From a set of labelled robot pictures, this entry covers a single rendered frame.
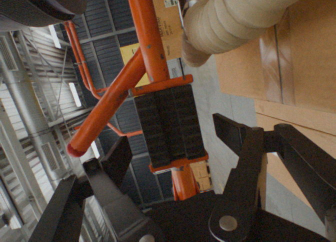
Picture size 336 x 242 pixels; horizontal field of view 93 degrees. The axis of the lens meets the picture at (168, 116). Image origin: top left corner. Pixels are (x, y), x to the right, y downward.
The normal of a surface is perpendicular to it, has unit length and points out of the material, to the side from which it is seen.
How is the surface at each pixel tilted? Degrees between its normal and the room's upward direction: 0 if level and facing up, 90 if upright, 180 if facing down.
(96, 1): 90
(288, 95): 0
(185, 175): 103
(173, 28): 90
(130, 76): 98
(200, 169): 89
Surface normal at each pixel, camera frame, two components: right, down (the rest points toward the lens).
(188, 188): 0.25, 0.13
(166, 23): -0.06, -0.20
